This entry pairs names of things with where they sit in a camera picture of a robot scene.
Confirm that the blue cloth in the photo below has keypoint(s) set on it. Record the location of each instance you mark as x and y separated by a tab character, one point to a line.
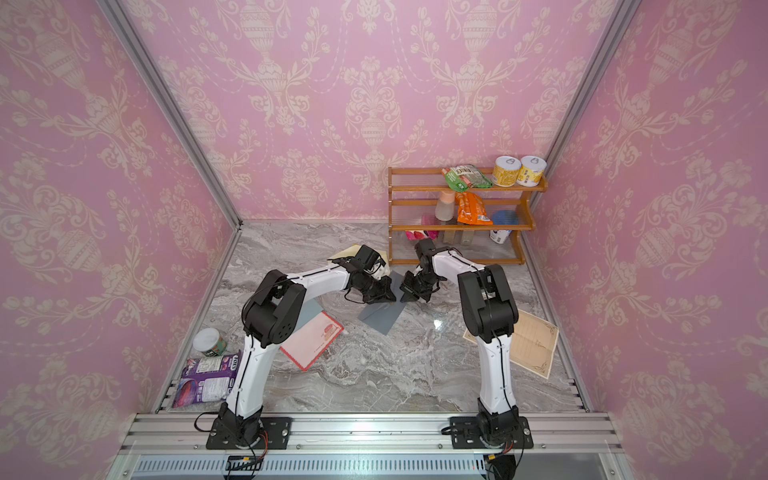
505	217

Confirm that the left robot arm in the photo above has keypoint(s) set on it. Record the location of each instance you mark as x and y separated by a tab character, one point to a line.
270	316

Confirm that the green snack packet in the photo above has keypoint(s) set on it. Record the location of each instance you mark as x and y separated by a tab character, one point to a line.
465	177

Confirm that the cream yellow envelope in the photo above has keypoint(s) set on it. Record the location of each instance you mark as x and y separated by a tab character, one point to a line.
348	252

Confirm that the green white can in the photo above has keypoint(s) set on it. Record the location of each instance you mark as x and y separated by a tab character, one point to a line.
210	342

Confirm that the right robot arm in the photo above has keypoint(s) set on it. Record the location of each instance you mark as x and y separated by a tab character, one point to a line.
490	314

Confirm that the magenta pink item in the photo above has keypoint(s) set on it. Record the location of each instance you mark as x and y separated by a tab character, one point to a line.
424	231

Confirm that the orange snack bag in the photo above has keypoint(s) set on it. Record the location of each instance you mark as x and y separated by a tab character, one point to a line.
471	210

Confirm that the teal green envelope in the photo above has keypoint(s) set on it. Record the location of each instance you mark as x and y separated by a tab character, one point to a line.
310	309

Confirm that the tan bordered certificate paper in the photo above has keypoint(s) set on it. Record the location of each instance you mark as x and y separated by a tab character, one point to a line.
532	343

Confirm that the wooden three-tier shelf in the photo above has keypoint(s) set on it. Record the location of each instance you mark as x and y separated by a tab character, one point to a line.
413	192

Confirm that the red bordered pink card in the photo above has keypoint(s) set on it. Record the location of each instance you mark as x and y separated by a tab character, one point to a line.
309	342

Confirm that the grey envelope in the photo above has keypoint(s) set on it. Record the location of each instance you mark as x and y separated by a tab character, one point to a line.
381	317

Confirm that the white cup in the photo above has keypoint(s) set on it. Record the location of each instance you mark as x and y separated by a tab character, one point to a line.
499	236

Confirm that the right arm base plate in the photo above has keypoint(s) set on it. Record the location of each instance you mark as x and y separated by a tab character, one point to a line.
472	432

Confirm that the yellow can left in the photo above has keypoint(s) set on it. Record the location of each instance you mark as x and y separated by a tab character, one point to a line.
506	170

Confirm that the yellow can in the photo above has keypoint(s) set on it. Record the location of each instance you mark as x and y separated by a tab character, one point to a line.
506	170
531	171

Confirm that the purple snack bag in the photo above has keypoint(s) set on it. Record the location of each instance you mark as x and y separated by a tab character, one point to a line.
208	379

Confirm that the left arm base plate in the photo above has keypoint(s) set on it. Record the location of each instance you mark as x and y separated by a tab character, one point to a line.
271	433

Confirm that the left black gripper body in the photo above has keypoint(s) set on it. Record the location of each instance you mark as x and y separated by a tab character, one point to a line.
366	278

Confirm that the yellow can right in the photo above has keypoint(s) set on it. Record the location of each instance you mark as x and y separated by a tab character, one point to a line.
531	171

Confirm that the pink beige bottle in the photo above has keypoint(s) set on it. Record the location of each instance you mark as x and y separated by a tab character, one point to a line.
445	206

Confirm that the aluminium front rail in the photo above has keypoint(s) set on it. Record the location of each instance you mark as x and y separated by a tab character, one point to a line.
372	446

